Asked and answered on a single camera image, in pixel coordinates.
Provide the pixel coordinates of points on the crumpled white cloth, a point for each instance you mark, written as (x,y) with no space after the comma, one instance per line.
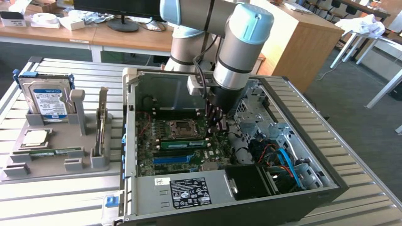
(364,24)

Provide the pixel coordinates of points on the black computer monitor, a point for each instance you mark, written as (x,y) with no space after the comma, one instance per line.
(119,8)

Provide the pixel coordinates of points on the white frame table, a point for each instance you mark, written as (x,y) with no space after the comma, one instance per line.
(361,47)

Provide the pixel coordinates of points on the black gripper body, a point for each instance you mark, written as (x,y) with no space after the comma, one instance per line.
(226,97)

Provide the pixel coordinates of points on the small white box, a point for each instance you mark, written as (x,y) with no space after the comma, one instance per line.
(75,23)

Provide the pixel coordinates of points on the silver CPU chip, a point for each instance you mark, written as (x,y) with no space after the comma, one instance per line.
(35,139)

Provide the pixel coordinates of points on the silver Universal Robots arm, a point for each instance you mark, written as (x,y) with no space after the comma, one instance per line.
(242,47)

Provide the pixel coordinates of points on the green RAM stick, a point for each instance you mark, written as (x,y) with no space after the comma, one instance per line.
(54,152)
(184,144)

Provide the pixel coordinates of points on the grey parts rack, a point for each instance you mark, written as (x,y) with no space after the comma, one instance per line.
(50,167)

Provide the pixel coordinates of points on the hard disk with blue caddy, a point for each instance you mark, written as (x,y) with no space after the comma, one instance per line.
(47,99)

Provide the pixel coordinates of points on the open black PC case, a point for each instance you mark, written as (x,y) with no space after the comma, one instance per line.
(282,200)

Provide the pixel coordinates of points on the black chair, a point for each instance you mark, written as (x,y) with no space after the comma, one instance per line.
(333,9)

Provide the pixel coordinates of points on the white round device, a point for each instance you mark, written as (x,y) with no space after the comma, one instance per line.
(46,20)

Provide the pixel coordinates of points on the blue case latch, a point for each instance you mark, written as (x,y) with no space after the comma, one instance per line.
(110,202)

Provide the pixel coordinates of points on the CPU socket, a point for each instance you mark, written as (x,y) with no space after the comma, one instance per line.
(181,128)

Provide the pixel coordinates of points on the grey power supply unit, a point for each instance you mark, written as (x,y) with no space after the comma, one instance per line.
(151,197)

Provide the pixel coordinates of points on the blue expansion slot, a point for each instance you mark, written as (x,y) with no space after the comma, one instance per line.
(173,159)

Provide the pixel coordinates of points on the graphics card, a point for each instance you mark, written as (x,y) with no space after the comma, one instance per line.
(101,122)

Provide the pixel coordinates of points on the white labelled cardboard box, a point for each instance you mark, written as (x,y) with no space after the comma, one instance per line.
(13,20)

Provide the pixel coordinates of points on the wooden desk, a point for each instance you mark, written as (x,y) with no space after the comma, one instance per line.
(126,38)

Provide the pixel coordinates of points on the wooden cabinet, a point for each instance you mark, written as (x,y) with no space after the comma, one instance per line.
(301,47)

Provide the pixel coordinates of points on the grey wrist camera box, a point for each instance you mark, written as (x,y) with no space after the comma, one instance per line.
(198,85)

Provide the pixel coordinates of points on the green motherboard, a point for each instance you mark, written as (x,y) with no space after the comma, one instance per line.
(182,162)

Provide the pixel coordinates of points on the metal disk bay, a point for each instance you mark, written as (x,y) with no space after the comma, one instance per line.
(261,115)

